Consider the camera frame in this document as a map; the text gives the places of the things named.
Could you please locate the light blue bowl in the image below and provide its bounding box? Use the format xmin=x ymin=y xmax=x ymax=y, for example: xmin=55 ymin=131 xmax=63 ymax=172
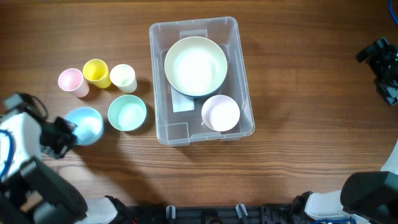
xmin=64 ymin=107 xmax=104 ymax=146

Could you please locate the dark blue large bowl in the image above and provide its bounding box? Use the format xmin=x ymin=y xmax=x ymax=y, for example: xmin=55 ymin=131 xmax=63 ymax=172
xmin=169 ymin=80 xmax=226 ymax=98

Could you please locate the cream large bowl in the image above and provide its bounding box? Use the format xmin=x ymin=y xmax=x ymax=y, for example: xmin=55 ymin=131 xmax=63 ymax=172
xmin=164 ymin=36 xmax=228 ymax=85

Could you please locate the pink bowl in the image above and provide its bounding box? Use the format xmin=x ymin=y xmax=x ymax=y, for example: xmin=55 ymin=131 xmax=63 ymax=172
xmin=201 ymin=95 xmax=241 ymax=132

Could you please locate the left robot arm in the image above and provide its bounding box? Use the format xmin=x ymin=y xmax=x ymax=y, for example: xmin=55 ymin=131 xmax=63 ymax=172
xmin=1 ymin=93 xmax=118 ymax=223

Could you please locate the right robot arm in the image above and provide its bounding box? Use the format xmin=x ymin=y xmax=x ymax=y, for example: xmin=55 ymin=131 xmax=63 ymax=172
xmin=286 ymin=38 xmax=397 ymax=223

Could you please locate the pink cup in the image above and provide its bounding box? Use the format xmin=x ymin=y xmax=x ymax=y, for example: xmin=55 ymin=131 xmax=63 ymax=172
xmin=58 ymin=68 xmax=90 ymax=98

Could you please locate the mint green bowl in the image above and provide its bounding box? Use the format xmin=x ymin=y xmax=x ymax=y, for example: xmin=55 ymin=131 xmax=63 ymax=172
xmin=108 ymin=95 xmax=147 ymax=131

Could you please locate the yellow cup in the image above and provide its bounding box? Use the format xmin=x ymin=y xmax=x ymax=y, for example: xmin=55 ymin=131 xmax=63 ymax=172
xmin=83 ymin=59 xmax=111 ymax=88

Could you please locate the cream white cup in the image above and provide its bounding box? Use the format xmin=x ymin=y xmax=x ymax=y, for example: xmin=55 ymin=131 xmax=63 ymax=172
xmin=110 ymin=64 xmax=137 ymax=93

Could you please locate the white paper label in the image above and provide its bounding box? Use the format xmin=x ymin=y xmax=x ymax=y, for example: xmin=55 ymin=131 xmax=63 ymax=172
xmin=170 ymin=87 xmax=195 ymax=113

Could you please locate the clear plastic storage box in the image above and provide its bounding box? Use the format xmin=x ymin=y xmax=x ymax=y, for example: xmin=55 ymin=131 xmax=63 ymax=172
xmin=149 ymin=17 xmax=255 ymax=146

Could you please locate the blue right cable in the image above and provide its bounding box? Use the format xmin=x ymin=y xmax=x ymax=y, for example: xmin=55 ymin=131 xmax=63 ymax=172
xmin=387 ymin=0 xmax=398 ymax=27

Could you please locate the blue cable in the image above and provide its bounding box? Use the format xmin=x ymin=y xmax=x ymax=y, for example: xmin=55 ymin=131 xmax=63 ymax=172
xmin=387 ymin=0 xmax=398 ymax=27
xmin=0 ymin=129 xmax=16 ymax=181

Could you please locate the blue left cable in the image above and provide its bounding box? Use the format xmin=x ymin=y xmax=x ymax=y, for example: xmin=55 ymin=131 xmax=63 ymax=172
xmin=0 ymin=129 xmax=16 ymax=181

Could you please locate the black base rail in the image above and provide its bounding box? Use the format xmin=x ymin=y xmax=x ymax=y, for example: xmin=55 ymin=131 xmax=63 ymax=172
xmin=125 ymin=204 xmax=312 ymax=224

